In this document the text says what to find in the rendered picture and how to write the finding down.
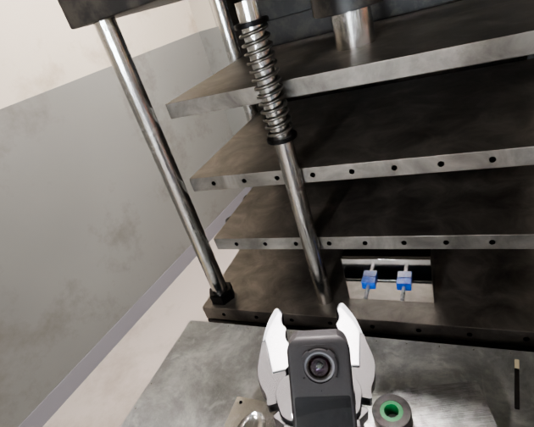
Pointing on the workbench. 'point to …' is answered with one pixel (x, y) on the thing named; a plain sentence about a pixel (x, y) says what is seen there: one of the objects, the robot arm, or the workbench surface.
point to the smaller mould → (250, 413)
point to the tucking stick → (516, 384)
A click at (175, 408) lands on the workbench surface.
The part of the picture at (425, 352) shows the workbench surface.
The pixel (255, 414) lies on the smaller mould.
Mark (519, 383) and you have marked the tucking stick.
